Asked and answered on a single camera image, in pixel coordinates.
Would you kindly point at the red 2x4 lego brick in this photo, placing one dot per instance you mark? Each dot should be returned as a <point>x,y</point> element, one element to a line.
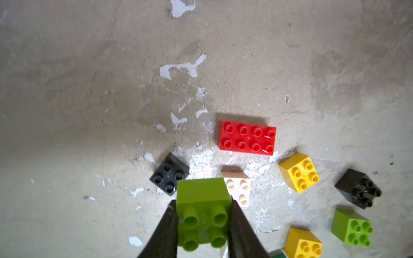
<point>246,138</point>

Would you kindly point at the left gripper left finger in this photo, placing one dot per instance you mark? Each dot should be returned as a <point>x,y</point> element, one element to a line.
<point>163,242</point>

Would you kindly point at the black 2x2 lego brick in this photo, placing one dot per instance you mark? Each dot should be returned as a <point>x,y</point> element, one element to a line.
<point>358,188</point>

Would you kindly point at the dark green 2x4 lego brick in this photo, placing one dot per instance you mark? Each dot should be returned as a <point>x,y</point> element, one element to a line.
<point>279,253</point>

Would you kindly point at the yellow lego brick lower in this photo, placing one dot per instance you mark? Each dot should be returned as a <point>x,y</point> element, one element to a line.
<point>302,244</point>

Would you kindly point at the white lego brick upper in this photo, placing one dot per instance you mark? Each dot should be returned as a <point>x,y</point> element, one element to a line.
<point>239,187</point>

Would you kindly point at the lime lego brick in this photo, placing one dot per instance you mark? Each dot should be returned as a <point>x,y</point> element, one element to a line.
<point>352,228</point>
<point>203,208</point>

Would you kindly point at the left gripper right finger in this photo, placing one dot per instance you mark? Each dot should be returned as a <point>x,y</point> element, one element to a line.
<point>242,240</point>

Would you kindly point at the black lego plate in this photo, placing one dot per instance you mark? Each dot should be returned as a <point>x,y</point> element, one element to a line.
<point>169,172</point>

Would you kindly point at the yellow lego brick upper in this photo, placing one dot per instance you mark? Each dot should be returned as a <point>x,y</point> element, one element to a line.
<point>299,172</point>

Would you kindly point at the yellow lego brick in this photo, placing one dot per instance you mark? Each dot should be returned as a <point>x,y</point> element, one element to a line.
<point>302,244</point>
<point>299,172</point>

